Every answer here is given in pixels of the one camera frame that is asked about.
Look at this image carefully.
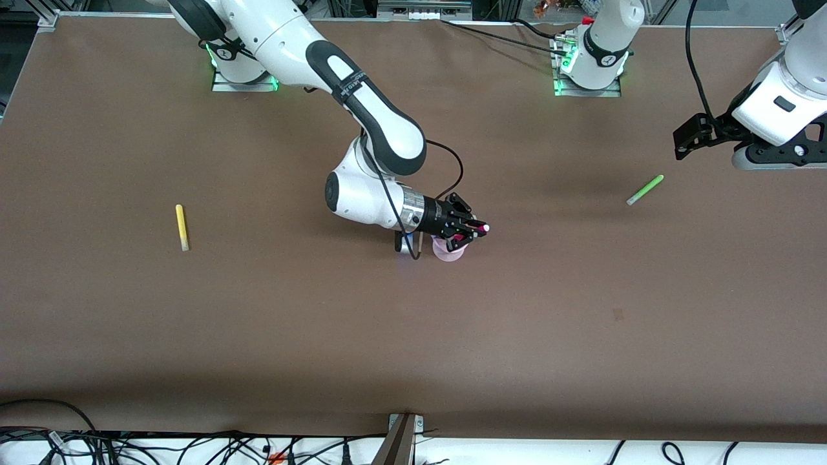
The pink plastic cup holder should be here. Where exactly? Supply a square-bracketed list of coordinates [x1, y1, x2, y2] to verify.
[432, 236, 467, 262]

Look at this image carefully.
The green marker pen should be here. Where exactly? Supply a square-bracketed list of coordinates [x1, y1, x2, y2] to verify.
[626, 174, 665, 207]

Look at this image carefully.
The grey metal equipment box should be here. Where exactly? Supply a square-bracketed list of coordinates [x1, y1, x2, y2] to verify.
[378, 0, 472, 20]

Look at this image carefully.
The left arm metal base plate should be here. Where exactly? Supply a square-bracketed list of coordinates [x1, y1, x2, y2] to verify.
[552, 36, 622, 98]

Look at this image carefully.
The long black table cable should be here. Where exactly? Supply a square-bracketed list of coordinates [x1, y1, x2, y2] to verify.
[441, 19, 569, 57]

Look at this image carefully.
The short black table cable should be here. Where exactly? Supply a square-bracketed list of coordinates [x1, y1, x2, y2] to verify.
[510, 18, 564, 38]

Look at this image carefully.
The metal table edge bracket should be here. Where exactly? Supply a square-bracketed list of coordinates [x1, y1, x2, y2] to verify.
[372, 413, 425, 465]

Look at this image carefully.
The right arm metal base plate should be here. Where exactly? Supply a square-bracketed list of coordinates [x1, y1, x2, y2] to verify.
[212, 45, 280, 92]

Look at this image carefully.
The black looping floor cable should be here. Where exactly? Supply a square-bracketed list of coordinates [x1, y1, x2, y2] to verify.
[0, 398, 99, 465]

